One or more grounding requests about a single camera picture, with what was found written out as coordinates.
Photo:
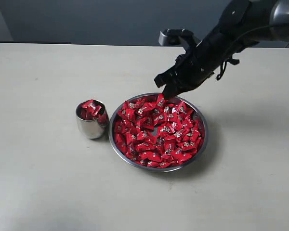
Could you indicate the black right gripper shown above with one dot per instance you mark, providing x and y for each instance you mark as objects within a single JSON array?
[{"x": 196, "y": 65}]

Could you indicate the red candy newest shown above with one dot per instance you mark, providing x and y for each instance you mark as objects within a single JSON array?
[{"x": 90, "y": 110}]

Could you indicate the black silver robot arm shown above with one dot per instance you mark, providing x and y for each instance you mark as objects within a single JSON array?
[{"x": 243, "y": 24}]

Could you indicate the steel bowl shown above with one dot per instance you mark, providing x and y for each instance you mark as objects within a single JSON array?
[{"x": 178, "y": 132}]

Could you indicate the stainless steel cup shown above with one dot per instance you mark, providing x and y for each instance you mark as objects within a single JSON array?
[{"x": 96, "y": 128}]

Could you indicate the red candy top of pile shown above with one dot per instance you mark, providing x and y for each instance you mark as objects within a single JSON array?
[{"x": 160, "y": 102}]

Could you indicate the red candy of pile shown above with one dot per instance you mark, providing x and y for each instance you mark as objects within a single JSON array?
[
  {"x": 160, "y": 102},
  {"x": 130, "y": 115},
  {"x": 150, "y": 155}
]

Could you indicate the red candy left of pile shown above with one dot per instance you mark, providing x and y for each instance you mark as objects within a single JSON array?
[{"x": 130, "y": 115}]

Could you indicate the red candy front of pile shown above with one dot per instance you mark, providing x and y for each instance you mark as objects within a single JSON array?
[{"x": 150, "y": 155}]

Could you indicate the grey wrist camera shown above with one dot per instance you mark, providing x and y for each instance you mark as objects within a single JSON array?
[{"x": 178, "y": 37}]

